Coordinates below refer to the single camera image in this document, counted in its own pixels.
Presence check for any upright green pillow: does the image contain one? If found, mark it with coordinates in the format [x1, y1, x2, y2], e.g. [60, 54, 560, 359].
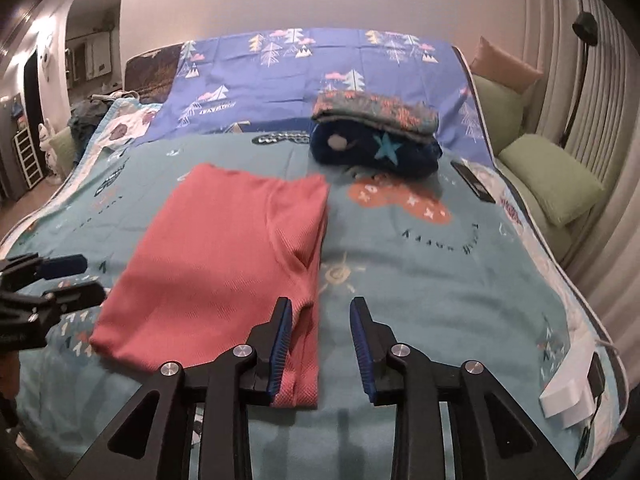
[471, 74, 527, 155]

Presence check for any white power adapter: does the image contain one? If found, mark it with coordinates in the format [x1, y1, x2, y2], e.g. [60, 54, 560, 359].
[539, 352, 603, 429]

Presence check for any white ladder rack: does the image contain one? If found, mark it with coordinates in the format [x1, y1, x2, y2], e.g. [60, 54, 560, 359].
[15, 127, 44, 192]

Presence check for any coral knit shirt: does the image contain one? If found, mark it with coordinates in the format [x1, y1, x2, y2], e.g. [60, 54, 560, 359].
[89, 162, 331, 409]

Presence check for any white figurine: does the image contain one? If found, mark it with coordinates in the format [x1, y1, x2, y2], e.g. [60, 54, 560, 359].
[37, 117, 62, 177]

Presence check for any black floor lamp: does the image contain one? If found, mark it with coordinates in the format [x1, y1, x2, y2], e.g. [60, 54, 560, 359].
[559, 10, 598, 150]

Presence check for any grey floral garment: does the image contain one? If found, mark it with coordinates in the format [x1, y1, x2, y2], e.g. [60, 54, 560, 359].
[311, 90, 441, 136]

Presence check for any blue tree print sheet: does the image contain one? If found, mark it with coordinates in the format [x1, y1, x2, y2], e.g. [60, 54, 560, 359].
[145, 27, 493, 161]

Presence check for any dark printed headboard cloth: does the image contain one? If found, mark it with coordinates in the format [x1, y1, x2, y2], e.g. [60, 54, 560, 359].
[123, 42, 182, 101]

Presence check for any beige curtain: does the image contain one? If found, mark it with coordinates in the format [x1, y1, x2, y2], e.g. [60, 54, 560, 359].
[522, 0, 640, 356]

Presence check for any dark clothes pile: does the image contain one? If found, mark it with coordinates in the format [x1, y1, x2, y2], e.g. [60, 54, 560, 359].
[67, 91, 127, 147]

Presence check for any navy star print garment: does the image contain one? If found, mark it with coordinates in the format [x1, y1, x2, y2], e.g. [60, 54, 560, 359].
[308, 120, 443, 179]

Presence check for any flat green pillow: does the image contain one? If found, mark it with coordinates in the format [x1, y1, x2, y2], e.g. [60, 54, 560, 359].
[499, 134, 607, 227]

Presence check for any teal printed blanket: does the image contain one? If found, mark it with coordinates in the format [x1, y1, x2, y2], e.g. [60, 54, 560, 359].
[0, 132, 626, 480]

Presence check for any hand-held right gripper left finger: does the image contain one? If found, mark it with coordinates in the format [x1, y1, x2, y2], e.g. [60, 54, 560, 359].
[77, 296, 294, 480]

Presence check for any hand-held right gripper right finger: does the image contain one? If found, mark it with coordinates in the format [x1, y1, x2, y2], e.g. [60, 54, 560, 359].
[348, 296, 577, 480]

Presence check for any white patterned quilt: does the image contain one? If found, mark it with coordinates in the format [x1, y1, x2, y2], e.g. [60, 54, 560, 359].
[75, 97, 163, 161]

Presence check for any tan pillow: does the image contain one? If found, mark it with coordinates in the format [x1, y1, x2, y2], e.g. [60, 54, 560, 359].
[470, 36, 544, 93]

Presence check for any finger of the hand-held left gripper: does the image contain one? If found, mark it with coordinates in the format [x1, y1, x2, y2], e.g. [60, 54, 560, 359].
[37, 254, 89, 279]
[42, 280, 107, 312]

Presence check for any black cable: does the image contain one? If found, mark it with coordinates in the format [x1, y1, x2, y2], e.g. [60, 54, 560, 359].
[580, 355, 607, 461]

